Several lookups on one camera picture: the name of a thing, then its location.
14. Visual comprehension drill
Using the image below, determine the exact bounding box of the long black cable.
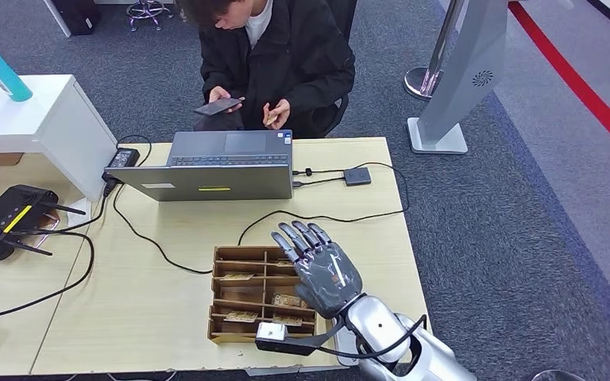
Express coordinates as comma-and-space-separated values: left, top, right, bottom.
100, 160, 410, 275

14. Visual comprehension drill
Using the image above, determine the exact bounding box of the white card reader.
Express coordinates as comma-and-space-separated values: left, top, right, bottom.
330, 328, 361, 368

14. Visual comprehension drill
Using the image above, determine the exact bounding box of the black office chair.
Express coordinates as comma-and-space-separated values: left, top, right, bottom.
312, 0, 360, 137

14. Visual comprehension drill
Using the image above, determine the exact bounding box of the dark grey USB hub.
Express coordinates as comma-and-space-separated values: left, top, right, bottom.
343, 167, 373, 187

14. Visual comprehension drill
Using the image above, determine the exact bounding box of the person's right hand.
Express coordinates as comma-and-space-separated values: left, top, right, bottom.
208, 87, 244, 113

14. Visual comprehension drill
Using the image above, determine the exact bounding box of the chrome stanchion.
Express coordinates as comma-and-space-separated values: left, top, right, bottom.
403, 0, 467, 102

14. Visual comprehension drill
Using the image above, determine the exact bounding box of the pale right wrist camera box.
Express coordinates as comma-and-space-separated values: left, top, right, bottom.
255, 321, 289, 344

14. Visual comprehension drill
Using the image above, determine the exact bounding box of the black router with antennas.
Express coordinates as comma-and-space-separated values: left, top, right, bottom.
0, 184, 87, 263

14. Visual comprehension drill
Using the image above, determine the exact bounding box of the white shelf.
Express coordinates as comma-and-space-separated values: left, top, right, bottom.
0, 74, 118, 203

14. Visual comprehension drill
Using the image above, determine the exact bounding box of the short black hub cable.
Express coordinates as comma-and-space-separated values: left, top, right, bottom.
290, 177, 347, 189

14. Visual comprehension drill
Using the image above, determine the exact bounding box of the wooden card organizer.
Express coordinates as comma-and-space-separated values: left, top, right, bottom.
207, 245, 319, 347

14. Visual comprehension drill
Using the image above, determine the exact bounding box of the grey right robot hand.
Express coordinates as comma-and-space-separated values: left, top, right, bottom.
270, 221, 364, 320

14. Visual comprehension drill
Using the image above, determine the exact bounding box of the black power adapter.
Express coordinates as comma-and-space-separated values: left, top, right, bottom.
106, 148, 141, 170

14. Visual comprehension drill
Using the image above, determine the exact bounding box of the white paper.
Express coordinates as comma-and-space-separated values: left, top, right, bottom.
65, 197, 94, 229

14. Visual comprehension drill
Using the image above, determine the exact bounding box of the white furniture panel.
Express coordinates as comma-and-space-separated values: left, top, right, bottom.
41, 0, 72, 40

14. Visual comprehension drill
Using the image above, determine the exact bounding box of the thin black adapter cable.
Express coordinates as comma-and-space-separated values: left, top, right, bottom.
116, 134, 153, 168

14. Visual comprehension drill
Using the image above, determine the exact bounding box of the pink edged flat device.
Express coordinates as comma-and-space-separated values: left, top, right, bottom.
31, 209, 62, 249

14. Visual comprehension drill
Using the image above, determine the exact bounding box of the person's left hand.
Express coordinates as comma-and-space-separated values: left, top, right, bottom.
261, 98, 291, 131

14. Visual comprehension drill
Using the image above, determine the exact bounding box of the person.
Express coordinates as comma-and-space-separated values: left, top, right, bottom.
181, 0, 357, 140

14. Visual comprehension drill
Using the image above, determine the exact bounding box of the black cabinet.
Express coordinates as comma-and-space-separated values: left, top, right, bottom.
49, 0, 102, 38

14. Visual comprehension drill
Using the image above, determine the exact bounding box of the short black cable with ferrite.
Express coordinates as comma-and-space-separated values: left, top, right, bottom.
290, 167, 347, 178

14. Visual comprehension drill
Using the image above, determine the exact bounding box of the black looping cable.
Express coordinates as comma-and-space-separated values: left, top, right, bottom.
0, 231, 96, 323

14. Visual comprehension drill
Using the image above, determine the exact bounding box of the chrome stool base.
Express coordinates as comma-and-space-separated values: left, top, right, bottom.
125, 0, 175, 33

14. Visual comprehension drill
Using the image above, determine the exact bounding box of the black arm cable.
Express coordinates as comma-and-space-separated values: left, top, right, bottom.
315, 314, 429, 361

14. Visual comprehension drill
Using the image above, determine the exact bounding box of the silver kiosk stand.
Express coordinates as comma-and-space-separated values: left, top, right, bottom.
405, 0, 510, 156

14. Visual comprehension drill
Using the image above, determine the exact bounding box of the dark smartphone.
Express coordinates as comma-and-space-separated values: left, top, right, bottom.
193, 98, 244, 117

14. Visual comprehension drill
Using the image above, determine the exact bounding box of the transparent round object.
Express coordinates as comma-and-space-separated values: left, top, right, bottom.
530, 369, 588, 381

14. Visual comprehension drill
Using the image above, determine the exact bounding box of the grey laptop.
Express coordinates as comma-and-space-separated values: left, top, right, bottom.
103, 129, 294, 202

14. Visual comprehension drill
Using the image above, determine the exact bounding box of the black router cable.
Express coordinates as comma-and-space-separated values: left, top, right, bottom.
7, 191, 110, 237

